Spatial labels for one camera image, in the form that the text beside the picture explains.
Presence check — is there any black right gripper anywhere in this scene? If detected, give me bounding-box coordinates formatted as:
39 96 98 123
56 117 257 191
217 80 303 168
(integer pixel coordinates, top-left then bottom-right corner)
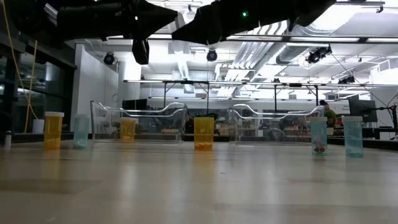
172 0 268 46

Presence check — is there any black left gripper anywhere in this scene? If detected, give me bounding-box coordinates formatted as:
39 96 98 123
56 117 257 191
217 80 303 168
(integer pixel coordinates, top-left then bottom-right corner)
124 0 178 65

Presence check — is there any small teal pill bottle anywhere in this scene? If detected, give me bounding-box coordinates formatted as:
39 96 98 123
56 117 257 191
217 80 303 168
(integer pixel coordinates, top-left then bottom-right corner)
342 116 364 158
309 116 328 156
73 113 91 149

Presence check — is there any small orange pill bottle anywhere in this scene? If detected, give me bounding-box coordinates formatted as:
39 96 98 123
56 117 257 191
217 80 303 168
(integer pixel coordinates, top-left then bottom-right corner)
44 111 65 150

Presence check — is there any clear plastic bin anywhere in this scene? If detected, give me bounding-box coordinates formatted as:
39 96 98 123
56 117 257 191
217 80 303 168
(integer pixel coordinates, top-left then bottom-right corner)
226 103 326 146
90 100 189 144

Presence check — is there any black monitor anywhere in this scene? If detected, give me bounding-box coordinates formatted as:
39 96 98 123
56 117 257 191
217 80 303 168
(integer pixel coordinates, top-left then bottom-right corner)
348 98 379 124
122 98 149 110

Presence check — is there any potted green plant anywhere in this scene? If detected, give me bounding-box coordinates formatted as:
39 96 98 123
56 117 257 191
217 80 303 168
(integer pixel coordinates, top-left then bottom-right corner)
324 108 338 136

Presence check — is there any white cylindrical container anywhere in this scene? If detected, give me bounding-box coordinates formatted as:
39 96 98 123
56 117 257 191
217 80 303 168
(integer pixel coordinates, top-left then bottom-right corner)
32 119 45 134

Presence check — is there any black background workstation frame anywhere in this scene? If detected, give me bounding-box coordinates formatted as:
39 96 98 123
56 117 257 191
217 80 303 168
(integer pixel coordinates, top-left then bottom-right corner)
123 79 321 116

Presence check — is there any silver ventilation duct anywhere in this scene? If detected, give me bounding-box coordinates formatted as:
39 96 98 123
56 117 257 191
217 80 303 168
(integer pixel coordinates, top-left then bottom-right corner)
231 18 315 71

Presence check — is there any yellow hanging cable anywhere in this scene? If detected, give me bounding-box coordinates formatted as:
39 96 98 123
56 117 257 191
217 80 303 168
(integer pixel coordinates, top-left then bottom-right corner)
24 39 39 126

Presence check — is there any long yellow extension cord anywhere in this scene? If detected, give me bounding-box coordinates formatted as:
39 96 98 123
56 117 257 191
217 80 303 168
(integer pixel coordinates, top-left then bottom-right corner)
1 0 40 121

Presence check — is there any black aluminium rig frame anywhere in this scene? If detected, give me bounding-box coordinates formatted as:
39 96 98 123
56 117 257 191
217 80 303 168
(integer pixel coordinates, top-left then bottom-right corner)
0 132 398 151

